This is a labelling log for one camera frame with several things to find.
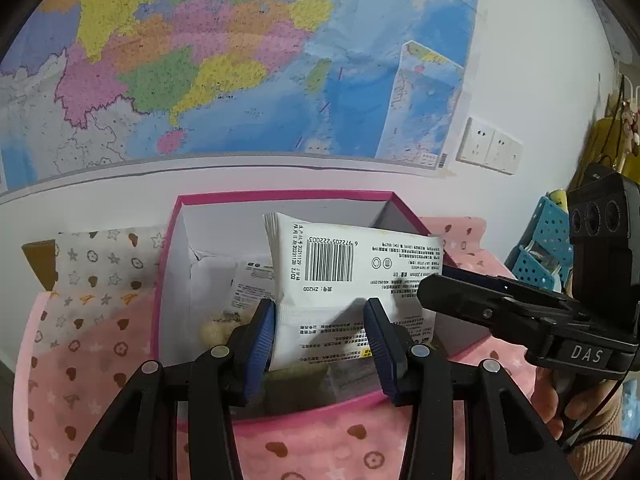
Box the beige plush bunny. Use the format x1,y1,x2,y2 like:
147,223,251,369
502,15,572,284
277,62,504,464
199,309,242,349

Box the white star-printed cloth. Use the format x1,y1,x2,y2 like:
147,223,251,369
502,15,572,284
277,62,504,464
52,227,169,312

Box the white wall socket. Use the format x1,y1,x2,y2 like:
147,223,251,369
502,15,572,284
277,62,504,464
487,128,525,176
455,117,494,166

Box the yellow hanging items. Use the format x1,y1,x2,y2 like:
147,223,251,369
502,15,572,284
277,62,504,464
574,74,640,197

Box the pink cardboard box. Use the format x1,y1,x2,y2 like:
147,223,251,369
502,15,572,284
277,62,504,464
151,190,501,428

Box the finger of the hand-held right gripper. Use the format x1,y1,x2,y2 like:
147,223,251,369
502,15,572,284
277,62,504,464
441,265,578,307
416,274,583,347

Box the brown cardboard piece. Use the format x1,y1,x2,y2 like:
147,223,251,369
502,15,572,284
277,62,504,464
21,241,61,294

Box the person's right forearm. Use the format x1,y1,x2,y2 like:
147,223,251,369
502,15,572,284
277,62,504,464
567,395,640,480

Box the white wipes packet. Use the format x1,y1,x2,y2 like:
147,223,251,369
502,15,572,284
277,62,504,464
262,212,439,372

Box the blue perforated basket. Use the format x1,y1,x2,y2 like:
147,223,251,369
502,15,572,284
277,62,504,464
504,195,574,294

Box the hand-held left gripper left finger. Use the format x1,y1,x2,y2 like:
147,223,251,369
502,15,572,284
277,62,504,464
65,299,277,480

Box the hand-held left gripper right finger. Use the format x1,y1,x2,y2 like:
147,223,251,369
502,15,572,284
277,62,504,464
362,298,571,480

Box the colourful wall map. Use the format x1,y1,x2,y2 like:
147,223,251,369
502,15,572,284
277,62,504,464
0,0,484,197

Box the clear-edged white packet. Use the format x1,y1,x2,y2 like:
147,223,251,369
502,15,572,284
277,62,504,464
227,259,277,324

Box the person's right hand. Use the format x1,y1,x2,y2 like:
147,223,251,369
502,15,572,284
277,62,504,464
530,365,634,452

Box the pink printed blanket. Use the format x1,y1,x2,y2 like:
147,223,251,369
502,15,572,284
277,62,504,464
12,216,551,480

